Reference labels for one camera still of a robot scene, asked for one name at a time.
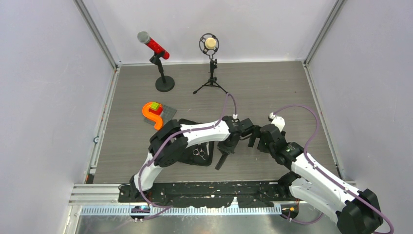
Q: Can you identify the black tool pouch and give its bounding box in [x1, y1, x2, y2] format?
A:
[178, 133, 214, 167]

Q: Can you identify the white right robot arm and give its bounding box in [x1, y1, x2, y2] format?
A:
[243, 124, 384, 234]

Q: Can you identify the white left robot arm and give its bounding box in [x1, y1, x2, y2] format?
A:
[130, 116, 254, 202]

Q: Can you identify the black tripod microphone stand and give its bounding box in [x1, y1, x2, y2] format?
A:
[193, 59, 227, 94]

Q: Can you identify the orange curved toy slide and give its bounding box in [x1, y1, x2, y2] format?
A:
[142, 102, 163, 130]

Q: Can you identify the red toy block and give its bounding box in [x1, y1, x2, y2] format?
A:
[149, 103, 163, 116]

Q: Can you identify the black round-base microphone stand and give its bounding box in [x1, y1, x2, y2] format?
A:
[150, 51, 175, 92]

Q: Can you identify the lime green toy brick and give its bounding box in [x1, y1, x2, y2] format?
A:
[150, 102, 162, 111]

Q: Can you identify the beige condenser microphone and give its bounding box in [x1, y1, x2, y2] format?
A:
[199, 33, 219, 54]

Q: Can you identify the red handheld microphone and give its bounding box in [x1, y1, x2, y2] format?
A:
[137, 31, 170, 59]

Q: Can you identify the grey studded base plate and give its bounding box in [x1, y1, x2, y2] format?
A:
[143, 104, 177, 127]

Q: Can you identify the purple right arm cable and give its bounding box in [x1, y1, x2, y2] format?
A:
[269, 105, 395, 234]

